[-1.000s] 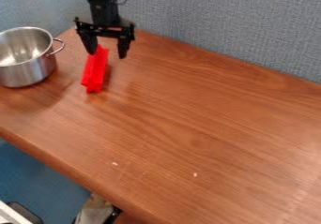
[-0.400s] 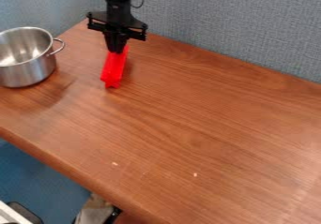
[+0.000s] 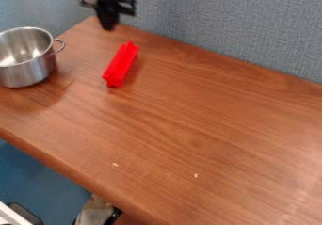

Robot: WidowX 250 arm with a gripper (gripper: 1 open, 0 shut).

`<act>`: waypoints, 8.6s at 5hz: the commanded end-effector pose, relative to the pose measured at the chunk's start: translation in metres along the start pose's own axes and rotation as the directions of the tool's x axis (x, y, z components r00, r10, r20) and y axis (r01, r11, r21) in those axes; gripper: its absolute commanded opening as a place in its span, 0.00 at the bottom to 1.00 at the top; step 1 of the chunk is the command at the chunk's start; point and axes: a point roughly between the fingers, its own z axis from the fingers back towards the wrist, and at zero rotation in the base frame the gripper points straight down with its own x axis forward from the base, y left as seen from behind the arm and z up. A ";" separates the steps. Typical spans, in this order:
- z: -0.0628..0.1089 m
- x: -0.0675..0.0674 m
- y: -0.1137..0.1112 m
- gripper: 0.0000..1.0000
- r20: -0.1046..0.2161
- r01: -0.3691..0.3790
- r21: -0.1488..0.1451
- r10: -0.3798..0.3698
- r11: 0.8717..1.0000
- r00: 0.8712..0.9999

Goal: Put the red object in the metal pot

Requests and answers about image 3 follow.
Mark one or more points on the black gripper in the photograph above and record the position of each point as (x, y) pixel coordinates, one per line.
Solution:
(109, 9)

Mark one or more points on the red plastic block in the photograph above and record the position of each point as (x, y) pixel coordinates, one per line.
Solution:
(121, 64)

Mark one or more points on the white object bottom left corner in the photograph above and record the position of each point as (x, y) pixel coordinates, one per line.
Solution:
(10, 217)

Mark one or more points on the metal pot with handles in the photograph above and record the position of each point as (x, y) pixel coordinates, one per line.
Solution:
(27, 56)

